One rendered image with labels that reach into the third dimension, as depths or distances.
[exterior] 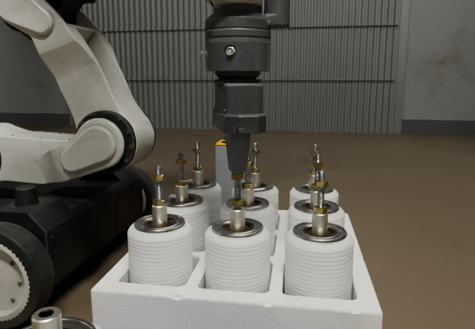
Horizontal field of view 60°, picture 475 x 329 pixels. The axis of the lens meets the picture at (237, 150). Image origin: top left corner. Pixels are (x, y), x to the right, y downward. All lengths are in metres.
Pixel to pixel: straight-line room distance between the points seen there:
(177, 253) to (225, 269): 0.07
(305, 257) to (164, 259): 0.20
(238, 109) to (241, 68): 0.05
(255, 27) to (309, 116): 3.19
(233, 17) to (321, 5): 3.22
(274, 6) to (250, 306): 0.39
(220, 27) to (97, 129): 0.47
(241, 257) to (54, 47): 0.63
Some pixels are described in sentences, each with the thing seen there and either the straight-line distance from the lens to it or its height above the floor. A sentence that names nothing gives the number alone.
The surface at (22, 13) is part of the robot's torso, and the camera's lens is 1.03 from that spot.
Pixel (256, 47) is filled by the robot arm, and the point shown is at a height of 0.50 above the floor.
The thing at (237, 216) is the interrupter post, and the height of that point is 0.27.
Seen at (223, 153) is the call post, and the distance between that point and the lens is 0.97.
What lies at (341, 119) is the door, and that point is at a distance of 3.72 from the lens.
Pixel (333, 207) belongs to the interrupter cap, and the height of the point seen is 0.25.
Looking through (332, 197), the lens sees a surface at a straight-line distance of 0.80.
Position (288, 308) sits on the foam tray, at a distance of 0.57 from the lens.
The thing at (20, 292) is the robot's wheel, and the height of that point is 0.07.
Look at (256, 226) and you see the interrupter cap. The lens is 0.61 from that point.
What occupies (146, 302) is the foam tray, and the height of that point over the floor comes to 0.17.
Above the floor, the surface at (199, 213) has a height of 0.24.
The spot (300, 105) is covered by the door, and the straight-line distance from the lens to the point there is 3.70.
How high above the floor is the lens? 0.47
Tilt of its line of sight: 10 degrees down
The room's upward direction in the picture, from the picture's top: straight up
